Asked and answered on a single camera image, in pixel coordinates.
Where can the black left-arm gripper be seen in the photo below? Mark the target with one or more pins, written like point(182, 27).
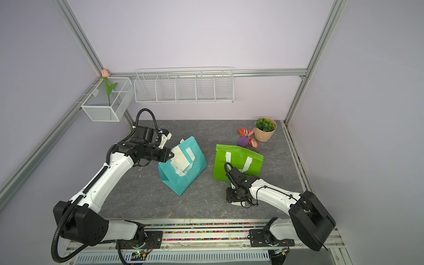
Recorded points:
point(164, 157)

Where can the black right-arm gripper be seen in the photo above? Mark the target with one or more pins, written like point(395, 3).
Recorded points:
point(228, 195)

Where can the white lined receipt paper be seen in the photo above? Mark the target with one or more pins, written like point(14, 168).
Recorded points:
point(179, 161)

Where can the teal shopping bag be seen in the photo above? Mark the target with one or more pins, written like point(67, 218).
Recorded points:
point(178, 180)

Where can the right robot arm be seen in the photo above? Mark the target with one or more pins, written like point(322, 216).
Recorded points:
point(310, 222)

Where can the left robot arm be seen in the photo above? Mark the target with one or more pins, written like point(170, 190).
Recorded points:
point(79, 224)

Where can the green shopping bag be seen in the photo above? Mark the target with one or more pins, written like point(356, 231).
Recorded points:
point(247, 161)

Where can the purple garden trowel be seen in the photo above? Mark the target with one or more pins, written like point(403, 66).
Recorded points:
point(244, 139)

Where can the red white garden glove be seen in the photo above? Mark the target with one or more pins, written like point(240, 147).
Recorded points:
point(248, 135)

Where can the beige plant pot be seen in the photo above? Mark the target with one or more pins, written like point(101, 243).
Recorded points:
point(263, 136)

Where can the green potted plant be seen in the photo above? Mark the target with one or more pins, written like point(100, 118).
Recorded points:
point(265, 125)

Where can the white mesh box basket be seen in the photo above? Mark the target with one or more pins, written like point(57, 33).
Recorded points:
point(96, 104)

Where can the artificial pink tulip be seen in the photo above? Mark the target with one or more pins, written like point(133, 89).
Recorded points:
point(109, 86)

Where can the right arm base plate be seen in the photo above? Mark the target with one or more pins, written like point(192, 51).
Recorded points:
point(263, 238)

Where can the white wire wall basket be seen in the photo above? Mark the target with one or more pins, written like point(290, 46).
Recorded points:
point(184, 85)

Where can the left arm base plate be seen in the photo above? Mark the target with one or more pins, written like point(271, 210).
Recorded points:
point(150, 240)

